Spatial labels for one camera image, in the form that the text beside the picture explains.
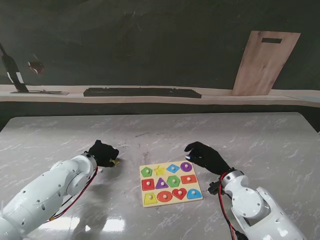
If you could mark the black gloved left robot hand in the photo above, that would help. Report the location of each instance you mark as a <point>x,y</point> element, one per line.
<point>103,155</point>

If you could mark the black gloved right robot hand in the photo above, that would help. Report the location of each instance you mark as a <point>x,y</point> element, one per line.
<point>210,160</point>

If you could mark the yellow star puzzle piece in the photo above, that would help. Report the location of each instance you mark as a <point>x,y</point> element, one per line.
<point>115,162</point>

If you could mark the purple circle puzzle piece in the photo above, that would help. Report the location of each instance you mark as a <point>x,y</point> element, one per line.
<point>186,166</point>

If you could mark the orange rectangle puzzle piece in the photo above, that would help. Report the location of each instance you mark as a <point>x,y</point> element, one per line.
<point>188,179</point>

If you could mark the blue semicircle puzzle piece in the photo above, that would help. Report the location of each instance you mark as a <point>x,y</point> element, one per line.
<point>194,193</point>

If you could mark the blue diamond puzzle piece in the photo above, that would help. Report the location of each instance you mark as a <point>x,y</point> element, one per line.
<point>173,168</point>

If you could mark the green hexagon puzzle piece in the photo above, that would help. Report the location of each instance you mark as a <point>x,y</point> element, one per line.
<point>173,181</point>

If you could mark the red heart puzzle piece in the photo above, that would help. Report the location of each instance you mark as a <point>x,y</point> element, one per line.
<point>179,193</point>

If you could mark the green pentagon puzzle piece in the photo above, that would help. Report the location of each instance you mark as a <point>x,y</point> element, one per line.
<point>147,171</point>

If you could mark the red square puzzle piece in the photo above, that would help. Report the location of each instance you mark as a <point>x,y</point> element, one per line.
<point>148,184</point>

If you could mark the purple triangle puzzle piece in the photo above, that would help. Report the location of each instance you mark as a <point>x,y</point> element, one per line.
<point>162,183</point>

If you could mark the yellow wooden shape puzzle board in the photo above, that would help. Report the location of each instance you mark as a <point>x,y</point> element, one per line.
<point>175,202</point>

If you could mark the orange oval puzzle piece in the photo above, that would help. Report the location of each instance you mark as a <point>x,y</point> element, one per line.
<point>165,195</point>

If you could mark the yellow trapezoid puzzle piece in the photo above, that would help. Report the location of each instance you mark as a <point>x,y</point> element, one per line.
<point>150,198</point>

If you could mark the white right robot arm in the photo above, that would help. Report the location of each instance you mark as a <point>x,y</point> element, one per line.
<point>255,210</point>

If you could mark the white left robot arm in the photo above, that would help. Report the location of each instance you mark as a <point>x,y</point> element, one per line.
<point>45,192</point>

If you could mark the wooden cutting board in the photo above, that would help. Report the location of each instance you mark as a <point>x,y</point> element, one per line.
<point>265,65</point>

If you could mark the light wooden shelf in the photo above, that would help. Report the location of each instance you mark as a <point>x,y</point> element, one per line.
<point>212,98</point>

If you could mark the long black tray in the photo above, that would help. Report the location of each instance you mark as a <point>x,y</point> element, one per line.
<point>142,92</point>

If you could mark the flat tray under bottle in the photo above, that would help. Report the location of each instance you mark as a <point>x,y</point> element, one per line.
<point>50,93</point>

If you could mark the wine glass with red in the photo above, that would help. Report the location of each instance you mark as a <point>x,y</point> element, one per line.
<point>36,67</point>

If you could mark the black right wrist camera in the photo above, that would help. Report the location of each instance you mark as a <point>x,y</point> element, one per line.
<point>213,190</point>

